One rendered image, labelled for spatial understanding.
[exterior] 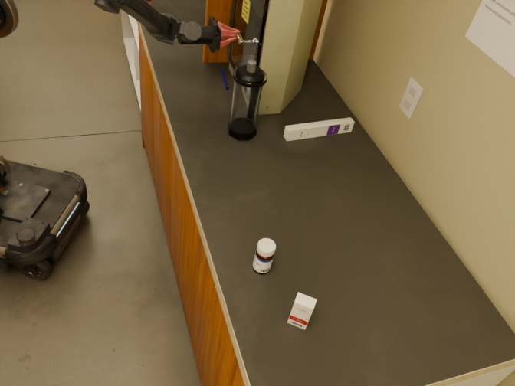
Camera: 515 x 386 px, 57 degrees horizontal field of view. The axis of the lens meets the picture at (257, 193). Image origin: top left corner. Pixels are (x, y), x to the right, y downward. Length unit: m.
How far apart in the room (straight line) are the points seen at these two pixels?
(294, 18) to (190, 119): 0.48
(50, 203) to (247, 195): 1.21
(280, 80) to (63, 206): 1.21
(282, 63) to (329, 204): 0.51
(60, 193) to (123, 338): 0.75
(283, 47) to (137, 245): 1.32
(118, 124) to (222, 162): 1.76
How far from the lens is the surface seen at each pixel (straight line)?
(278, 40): 1.60
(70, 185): 2.46
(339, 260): 1.32
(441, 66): 1.52
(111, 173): 2.85
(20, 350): 2.25
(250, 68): 1.49
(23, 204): 2.39
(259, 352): 1.12
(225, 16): 1.93
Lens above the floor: 1.93
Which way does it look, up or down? 44 degrees down
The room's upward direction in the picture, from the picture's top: 11 degrees clockwise
